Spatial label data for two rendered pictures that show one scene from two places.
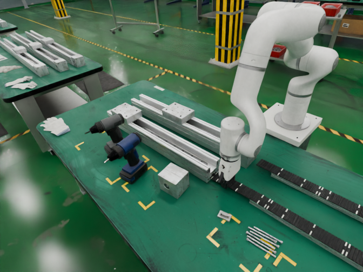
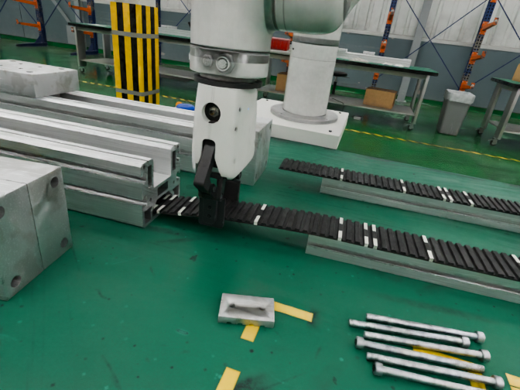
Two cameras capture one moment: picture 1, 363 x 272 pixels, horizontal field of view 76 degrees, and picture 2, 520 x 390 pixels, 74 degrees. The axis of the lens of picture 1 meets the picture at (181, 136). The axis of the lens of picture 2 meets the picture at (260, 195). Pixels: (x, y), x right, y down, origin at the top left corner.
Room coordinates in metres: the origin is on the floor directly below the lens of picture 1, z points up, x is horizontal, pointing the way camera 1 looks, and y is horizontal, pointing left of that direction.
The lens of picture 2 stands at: (0.32, 0.00, 1.02)
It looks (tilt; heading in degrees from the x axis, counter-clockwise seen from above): 26 degrees down; 325
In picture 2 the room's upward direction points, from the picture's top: 7 degrees clockwise
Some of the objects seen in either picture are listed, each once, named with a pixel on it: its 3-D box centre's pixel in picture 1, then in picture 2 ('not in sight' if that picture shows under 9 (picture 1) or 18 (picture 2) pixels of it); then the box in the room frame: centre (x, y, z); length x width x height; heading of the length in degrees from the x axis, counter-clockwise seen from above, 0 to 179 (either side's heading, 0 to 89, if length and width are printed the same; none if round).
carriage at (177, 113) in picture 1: (178, 114); (24, 83); (1.15, 0.01, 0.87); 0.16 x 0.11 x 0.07; 44
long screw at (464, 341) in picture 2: (262, 234); (407, 332); (0.43, -0.26, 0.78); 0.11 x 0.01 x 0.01; 50
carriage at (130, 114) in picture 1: (127, 114); not in sight; (1.20, 0.32, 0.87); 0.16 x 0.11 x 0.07; 44
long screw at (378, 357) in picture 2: (261, 244); (432, 369); (0.40, -0.25, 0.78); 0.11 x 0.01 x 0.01; 48
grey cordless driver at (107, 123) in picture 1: (108, 137); not in sight; (0.96, 0.38, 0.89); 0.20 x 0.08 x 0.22; 124
